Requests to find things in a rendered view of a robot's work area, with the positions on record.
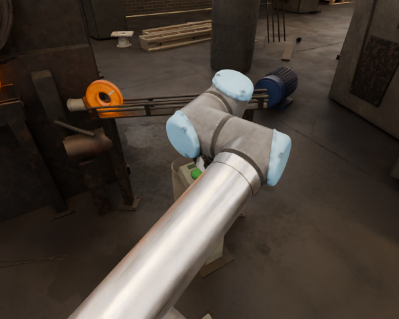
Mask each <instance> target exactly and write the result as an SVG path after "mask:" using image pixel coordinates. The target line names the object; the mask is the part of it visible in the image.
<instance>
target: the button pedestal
mask: <svg viewBox="0 0 399 319"><path fill-rule="evenodd" d="M193 163H194V162H192V163H189V164H186V165H184V166H180V167H179V172H178V174H179V177H180V178H181V180H182V182H183V184H184V185H185V187H186V189H188V188H189V187H190V186H191V184H192V183H193V182H194V181H195V180H196V179H195V178H193V176H192V171H193V170H194V169H197V167H194V168H192V169H188V167H187V166H188V165H191V164H193ZM234 260H235V259H234V257H233V256H232V255H231V253H230V252H229V251H228V250H227V248H226V247H225V246H224V236H223V238H222V239H221V241H220V242H219V243H218V245H217V246H216V248H215V249H214V250H213V252H212V253H211V255H210V256H209V257H208V259H207V260H206V261H205V263H204V264H203V266H202V267H201V268H200V269H199V274H200V275H201V277H202V278H205V277H207V276H208V275H210V274H211V273H213V272H215V271H217V270H218V269H220V268H222V267H223V266H225V265H226V264H228V263H230V262H232V261H234Z"/></svg>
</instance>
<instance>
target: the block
mask: <svg viewBox="0 0 399 319"><path fill-rule="evenodd" d="M31 76H32V81H33V83H34V85H35V88H36V91H37V93H38V95H39V97H40V100H41V102H42V105H43V107H44V109H45V112H46V114H47V117H48V118H49V121H50V124H51V125H57V124H54V122H53V120H54V119H55V118H56V116H59V117H60V120H59V121H60V122H63V123H67V122H68V118H67V114H66V112H65V109H64V107H63V104H62V102H61V99H60V95H59V94H58V90H57V88H56V85H55V82H54V80H53V76H52V75H51V72H50V71H49V70H42V71H38V72H32V73H31Z"/></svg>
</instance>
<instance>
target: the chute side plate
mask: <svg viewBox="0 0 399 319"><path fill-rule="evenodd" d="M20 115H21V116H22V118H23V120H24V121H27V120H28V119H27V117H26V115H25V113H24V111H23V109H22V107H21V104H20V103H17V104H11V105H7V106H2V107H0V127H2V126H5V125H9V123H8V122H7V120H6V118H11V117H14V116H20Z"/></svg>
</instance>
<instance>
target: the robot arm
mask: <svg viewBox="0 0 399 319"><path fill-rule="evenodd" d="M212 82H213V83H212V86H211V87H210V88H209V89H208V90H206V91H205V92H204V93H202V94H201V95H199V96H198V97H197V98H196V99H194V100H193V101H191V102H190V103H189V104H187V105H186V106H185V107H183V108H182V109H180V110H179V111H176V112H175V114H174V115H173V116H171V117H170V118H169V119H168V121H167V124H166V132H167V135H168V138H169V140H170V142H171V144H172V145H173V147H174V148H175V149H176V150H177V151H178V152H179V153H180V154H181V155H183V156H185V157H187V158H192V159H193V161H194V163H195V165H196V167H197V168H198V169H200V170H201V171H202V174H201V175H200V176H199V177H198V178H197V179H196V180H195V181H194V182H193V183H192V184H191V186H190V187H189V188H188V189H187V190H186V191H185V192H184V193H183V195H181V197H180V198H178V200H176V202H175V203H174V204H173V205H172V206H171V207H170V208H169V209H168V210H167V212H166V213H165V214H164V215H163V216H162V217H161V218H160V219H159V220H158V221H157V222H156V223H155V224H154V225H153V226H152V228H151V229H150V230H149V231H148V232H147V233H146V234H145V235H144V237H143V238H142V239H141V240H140V241H139V242H138V243H137V244H136V245H135V246H134V247H133V248H132V249H131V250H130V251H129V253H128V254H127V255H126V256H125V257H124V258H123V259H122V260H121V262H120V263H119V264H118V265H117V266H116V267H115V268H114V269H113V270H112V271H111V272H110V273H109V274H108V275H107V276H106V278H105V279H104V280H103V281H102V282H101V283H100V284H99V285H98V286H97V287H96V288H95V289H94V290H93V291H92V292H91V294H90V295H89V296H88V297H87V298H86V299H85V300H84V301H83V303H82V304H81V305H80V306H79V307H78V308H77V309H76V310H75V311H74V312H73V313H72V314H71V315H70V316H69V317H68V318H67V319H186V318H185V317H184V316H183V315H181V314H180V313H179V312H178V311H177V310H176V309H175V308H174V307H173V305H174V304H175V303H176V302H177V300H178V298H180V296H181V294H182V293H183V292H184V291H185V289H186V287H187V286H188V285H189V284H190V282H191V281H192V279H193V278H194V276H195V275H196V274H197V273H198V271H199V270H200V268H201V267H202V266H203V264H204V263H205V261H206V260H207V259H208V257H209V256H210V255H211V253H212V252H213V250H214V249H215V248H216V246H217V245H218V243H219V242H220V241H221V239H222V238H223V236H224V235H225V234H226V232H227V231H228V230H229V228H230V227H231V225H232V224H233V223H234V221H235V220H236V218H237V217H238V216H239V214H240V213H241V212H242V210H243V209H244V207H245V206H246V205H247V204H248V202H249V200H250V199H251V198H252V197H253V195H254V194H255V193H256V192H258V191H259V189H260V188H261V186H262V185H263V184H264V183H266V184H267V186H274V185H276V183H277V182H278V181H279V179H280V177H281V175H282V173H283V171H284V168H285V166H286V163H287V160H288V157H289V153H290V150H291V139H290V138H289V136H288V135H286V134H283V133H281V132H278V131H277V130H276V129H271V128H267V127H264V126H262V125H259V124H256V123H253V122H250V121H248V120H244V119H242V116H243V113H244V111H245V109H246V107H247V105H248V103H249V100H251V98H252V93H253V84H252V82H251V80H250V79H249V78H248V77H247V76H245V75H243V74H242V73H240V72H237V71H234V70H221V71H219V72H217V73H216V74H215V76H214V77H213V79H212Z"/></svg>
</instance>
